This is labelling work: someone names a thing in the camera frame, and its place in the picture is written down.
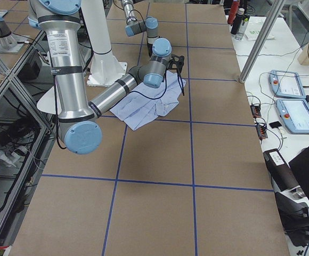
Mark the white plastic chair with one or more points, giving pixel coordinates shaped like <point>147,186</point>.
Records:
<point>46,103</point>

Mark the clear black-capped water bottle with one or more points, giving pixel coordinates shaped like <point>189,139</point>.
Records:
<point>242,27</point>

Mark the upper teach pendant tablet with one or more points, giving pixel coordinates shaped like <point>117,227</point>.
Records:
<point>286,84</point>

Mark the aluminium frame post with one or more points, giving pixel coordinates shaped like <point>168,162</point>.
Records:
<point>262,37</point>

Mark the black water bottle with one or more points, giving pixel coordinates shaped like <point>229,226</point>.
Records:
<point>237,21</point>

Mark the blue striped button shirt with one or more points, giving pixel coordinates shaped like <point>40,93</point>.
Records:
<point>145,104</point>

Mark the lower teach pendant tablet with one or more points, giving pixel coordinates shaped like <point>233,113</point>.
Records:
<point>294,114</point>

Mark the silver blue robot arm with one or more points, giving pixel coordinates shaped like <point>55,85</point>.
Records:
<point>77,104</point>
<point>136,24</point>

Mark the red water bottle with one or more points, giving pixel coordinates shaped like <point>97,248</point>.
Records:
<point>233,10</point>

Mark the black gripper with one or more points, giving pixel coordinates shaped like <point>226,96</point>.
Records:
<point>168,65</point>

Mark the teach pendant tablet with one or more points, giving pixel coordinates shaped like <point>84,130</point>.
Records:
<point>286,84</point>
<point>294,114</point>

